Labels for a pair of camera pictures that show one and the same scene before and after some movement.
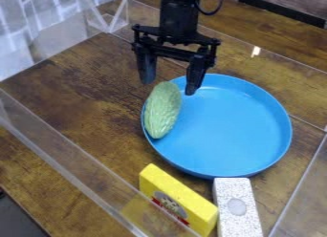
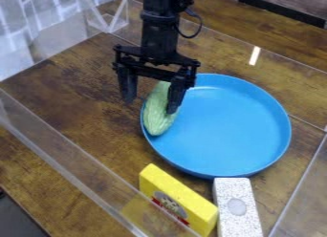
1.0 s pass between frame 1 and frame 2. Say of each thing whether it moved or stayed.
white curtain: stayed
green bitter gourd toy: stayed
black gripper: moved
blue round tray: stayed
